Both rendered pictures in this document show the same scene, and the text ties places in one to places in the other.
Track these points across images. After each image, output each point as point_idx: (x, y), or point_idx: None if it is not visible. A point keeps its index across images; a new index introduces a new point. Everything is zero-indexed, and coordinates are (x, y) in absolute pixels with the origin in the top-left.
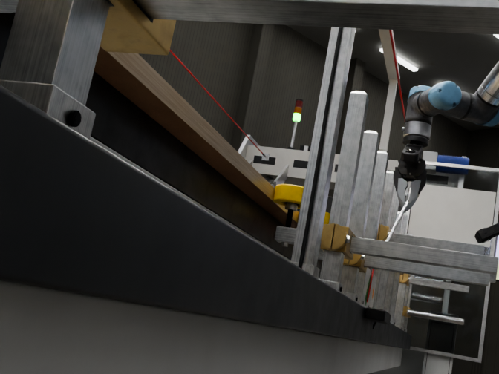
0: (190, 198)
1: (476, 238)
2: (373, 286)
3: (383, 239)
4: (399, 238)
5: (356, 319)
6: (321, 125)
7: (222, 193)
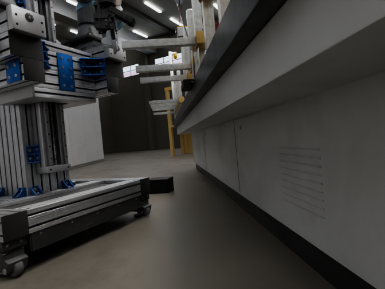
0: None
1: (134, 23)
2: (197, 58)
3: (200, 3)
4: None
5: (188, 97)
6: None
7: None
